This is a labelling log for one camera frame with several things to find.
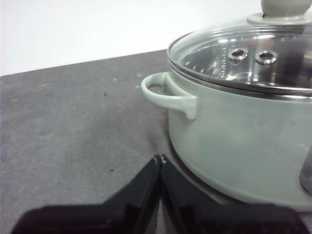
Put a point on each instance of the pale green electric steamer pot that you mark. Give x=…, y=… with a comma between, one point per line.
x=231, y=146

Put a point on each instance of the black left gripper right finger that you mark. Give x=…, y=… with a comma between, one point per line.
x=219, y=219

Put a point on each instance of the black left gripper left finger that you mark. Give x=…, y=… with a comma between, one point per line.
x=97, y=219

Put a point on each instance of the glass lid with green knob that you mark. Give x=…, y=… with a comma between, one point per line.
x=243, y=53

